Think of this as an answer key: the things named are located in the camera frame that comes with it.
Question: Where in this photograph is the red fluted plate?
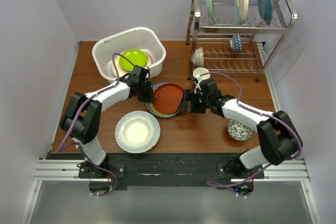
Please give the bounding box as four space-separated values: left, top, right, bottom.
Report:
153 83 184 114

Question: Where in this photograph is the black white floral bowl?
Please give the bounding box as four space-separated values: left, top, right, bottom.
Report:
227 120 253 141

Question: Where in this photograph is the white plastic bin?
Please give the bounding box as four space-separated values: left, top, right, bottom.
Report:
92 27 166 83

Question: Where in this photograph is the white scalloped plate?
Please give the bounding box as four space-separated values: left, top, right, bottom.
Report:
115 111 161 154

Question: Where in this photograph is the blue zigzag cup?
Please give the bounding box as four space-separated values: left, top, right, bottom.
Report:
230 34 242 53

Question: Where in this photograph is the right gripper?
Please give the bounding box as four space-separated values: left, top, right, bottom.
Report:
176 89 211 114

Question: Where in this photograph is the lime green plate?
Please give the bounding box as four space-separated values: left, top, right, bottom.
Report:
119 49 148 72

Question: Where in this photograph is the patterned bowl in rack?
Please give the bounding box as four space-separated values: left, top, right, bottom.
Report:
194 47 204 68

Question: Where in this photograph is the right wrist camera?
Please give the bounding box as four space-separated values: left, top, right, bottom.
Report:
193 75 203 94

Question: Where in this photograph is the pink plate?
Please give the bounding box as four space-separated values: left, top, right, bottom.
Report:
145 52 155 66

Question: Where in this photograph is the steel dish rack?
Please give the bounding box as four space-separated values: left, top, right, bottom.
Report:
185 0 298 81

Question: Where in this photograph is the blue rimmed yellow plate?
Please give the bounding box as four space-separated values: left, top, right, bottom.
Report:
145 82 178 118

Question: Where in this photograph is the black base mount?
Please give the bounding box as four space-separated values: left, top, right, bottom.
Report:
46 153 264 191

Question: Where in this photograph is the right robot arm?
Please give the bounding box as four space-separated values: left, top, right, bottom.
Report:
177 79 303 178

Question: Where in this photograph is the dark green mug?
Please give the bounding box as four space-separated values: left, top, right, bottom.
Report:
193 67 211 80

